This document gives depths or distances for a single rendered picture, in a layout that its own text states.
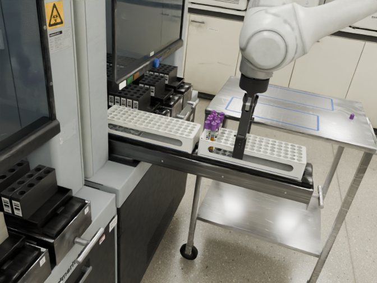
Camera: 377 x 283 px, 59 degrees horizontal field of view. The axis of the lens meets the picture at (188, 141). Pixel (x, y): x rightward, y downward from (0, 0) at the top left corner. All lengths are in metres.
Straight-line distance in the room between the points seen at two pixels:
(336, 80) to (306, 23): 2.64
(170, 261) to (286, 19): 1.34
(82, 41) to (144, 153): 0.37
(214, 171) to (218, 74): 2.45
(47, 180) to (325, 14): 0.65
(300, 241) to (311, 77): 1.98
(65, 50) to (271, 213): 1.23
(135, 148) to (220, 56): 2.39
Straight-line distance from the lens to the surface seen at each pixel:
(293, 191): 0.96
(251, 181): 0.96
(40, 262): 0.71
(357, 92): 3.37
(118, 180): 0.98
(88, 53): 0.84
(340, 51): 3.25
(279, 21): 0.65
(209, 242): 1.85
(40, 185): 0.76
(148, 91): 1.20
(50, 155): 0.81
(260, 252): 1.87
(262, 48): 0.63
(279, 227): 1.62
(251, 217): 1.62
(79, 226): 0.80
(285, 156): 0.95
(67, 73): 0.78
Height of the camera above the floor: 1.33
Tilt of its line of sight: 30 degrees down
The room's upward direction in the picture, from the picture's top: 7 degrees clockwise
